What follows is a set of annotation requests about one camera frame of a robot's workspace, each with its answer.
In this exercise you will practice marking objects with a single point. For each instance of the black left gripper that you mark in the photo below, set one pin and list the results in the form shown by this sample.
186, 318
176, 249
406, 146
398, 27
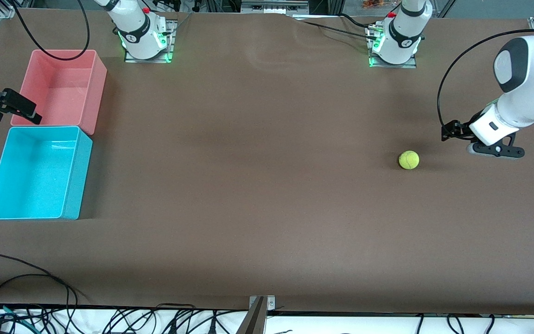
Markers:
460, 129

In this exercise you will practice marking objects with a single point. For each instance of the yellow tennis ball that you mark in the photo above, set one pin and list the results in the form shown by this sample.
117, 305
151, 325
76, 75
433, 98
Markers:
409, 160

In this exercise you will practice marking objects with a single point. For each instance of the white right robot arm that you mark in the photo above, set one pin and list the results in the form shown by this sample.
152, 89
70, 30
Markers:
137, 32

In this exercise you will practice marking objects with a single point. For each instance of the pink plastic bin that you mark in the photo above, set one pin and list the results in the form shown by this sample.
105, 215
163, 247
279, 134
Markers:
65, 88

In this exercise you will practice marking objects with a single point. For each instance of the blue plastic bin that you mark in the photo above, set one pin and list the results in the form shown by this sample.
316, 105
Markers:
35, 178

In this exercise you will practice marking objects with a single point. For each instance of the orange packaged item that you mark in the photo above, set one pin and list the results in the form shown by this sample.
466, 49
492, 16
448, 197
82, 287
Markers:
376, 3

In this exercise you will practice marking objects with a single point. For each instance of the grey power strip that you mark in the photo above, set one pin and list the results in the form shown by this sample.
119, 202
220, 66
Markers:
274, 7

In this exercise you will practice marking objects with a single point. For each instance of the grey metal mounting plate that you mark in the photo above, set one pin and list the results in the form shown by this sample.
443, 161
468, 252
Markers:
270, 302

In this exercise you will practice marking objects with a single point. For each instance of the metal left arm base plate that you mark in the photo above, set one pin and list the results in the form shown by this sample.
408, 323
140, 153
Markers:
410, 64

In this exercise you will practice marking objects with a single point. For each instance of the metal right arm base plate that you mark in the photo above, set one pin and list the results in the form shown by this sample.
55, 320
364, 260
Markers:
170, 46

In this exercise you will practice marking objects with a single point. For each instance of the dark metal camera post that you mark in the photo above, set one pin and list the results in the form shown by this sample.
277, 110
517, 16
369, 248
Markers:
254, 322

